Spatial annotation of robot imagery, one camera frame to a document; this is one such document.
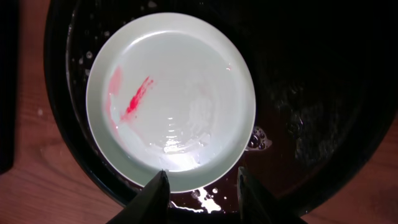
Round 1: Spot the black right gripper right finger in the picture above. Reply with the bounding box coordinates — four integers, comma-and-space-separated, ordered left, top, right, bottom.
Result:
237, 167, 306, 224

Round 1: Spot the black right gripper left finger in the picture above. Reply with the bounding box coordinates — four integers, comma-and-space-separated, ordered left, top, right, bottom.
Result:
106, 170, 170, 224

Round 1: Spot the mint green plate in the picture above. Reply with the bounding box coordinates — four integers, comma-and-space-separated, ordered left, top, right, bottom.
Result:
86, 12, 256, 193

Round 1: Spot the round black tray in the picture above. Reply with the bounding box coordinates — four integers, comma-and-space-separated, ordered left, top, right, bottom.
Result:
44, 0, 397, 216

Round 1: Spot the black rectangular soapy tray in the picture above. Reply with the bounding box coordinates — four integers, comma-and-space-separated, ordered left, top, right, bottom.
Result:
1, 0, 19, 174

